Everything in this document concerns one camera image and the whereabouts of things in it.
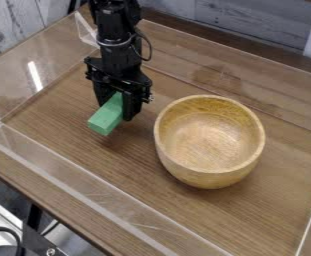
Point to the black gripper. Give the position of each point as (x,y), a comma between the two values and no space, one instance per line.
(133,84)

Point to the green rectangular block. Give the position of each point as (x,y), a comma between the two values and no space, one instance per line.
(109,116)

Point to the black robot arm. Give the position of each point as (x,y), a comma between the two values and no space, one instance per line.
(116,72)

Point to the wooden brown bowl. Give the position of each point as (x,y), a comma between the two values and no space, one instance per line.
(211,140)

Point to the black table leg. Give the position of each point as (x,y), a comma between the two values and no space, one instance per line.
(34,218)

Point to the clear acrylic corner bracket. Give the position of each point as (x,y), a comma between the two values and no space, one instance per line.
(88,34)

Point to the clear acrylic barrier wall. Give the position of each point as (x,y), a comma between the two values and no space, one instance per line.
(105,184)

